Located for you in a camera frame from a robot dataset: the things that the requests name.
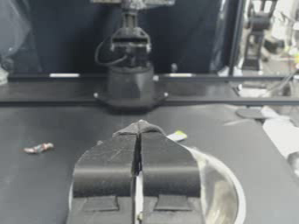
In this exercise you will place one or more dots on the clear plastic sheet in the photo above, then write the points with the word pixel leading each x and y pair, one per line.
pixel 11 29

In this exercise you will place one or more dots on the white frame label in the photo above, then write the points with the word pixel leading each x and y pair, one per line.
pixel 181 75
pixel 65 75

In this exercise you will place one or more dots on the black round disc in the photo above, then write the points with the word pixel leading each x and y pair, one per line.
pixel 251 113

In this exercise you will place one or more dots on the green candy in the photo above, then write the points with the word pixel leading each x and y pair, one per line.
pixel 177 135

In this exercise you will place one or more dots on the steel bowl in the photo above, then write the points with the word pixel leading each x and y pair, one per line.
pixel 222 192

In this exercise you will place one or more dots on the red white candy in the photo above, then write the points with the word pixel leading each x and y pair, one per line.
pixel 39 148

